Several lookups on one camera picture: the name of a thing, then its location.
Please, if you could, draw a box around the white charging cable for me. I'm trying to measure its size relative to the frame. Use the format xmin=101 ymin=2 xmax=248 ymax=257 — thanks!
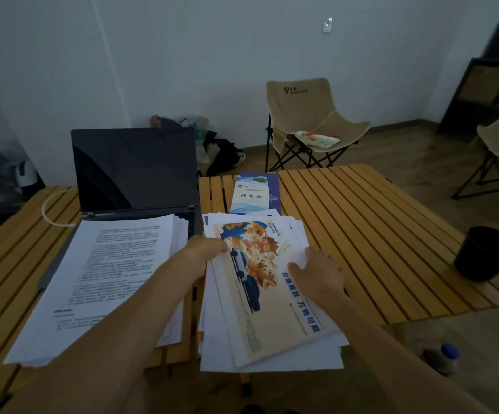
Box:
xmin=41 ymin=189 xmax=77 ymax=228

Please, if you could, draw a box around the person's left hand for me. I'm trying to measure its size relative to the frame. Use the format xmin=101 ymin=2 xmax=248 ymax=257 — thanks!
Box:
xmin=180 ymin=235 xmax=229 ymax=281

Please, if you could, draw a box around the grey laptop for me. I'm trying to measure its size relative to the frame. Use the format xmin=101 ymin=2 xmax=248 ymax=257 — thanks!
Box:
xmin=38 ymin=126 xmax=203 ymax=292

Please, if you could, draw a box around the wooden slatted table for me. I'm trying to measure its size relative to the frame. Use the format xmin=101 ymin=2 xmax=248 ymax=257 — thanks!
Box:
xmin=0 ymin=163 xmax=499 ymax=401

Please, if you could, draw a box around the person's right forearm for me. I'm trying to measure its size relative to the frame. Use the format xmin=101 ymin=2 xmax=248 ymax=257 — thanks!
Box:
xmin=318 ymin=293 xmax=492 ymax=414

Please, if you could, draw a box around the colourful illustrated leaflet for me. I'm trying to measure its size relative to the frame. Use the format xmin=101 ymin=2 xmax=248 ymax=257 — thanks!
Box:
xmin=204 ymin=216 xmax=341 ymax=369

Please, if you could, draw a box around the thin stack of sorted sheets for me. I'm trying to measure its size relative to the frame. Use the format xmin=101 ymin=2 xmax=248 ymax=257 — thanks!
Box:
xmin=197 ymin=209 xmax=349 ymax=374

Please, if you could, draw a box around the black plastic pot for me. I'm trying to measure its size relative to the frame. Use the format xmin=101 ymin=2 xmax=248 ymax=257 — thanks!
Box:
xmin=454 ymin=226 xmax=499 ymax=283

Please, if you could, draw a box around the person's left forearm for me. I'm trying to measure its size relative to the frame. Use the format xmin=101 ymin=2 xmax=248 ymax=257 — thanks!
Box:
xmin=0 ymin=254 xmax=203 ymax=414

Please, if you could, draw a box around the woven storage basket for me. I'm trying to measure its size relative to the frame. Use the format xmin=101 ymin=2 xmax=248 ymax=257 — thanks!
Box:
xmin=460 ymin=66 xmax=499 ymax=104

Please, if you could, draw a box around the white and black appliance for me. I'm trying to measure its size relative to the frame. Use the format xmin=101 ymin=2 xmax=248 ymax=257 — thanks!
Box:
xmin=0 ymin=150 xmax=45 ymax=212

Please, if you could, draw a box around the sorted text document stack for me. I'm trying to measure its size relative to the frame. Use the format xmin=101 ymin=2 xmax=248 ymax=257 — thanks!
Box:
xmin=4 ymin=214 xmax=190 ymax=368

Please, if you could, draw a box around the person's right hand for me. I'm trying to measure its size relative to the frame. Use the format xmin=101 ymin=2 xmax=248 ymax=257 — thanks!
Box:
xmin=287 ymin=247 xmax=346 ymax=306

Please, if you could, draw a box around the red and white booklet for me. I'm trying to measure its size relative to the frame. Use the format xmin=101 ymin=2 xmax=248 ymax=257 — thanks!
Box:
xmin=294 ymin=131 xmax=341 ymax=150

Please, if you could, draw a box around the dark bottle with blue cap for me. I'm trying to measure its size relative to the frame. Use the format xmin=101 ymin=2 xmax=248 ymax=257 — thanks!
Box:
xmin=421 ymin=343 xmax=462 ymax=377

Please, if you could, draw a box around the blue booklet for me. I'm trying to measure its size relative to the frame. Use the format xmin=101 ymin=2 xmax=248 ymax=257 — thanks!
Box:
xmin=230 ymin=172 xmax=283 ymax=216

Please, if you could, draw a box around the black shelf unit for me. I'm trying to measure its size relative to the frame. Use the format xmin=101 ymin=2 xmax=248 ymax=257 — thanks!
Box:
xmin=437 ymin=17 xmax=499 ymax=139

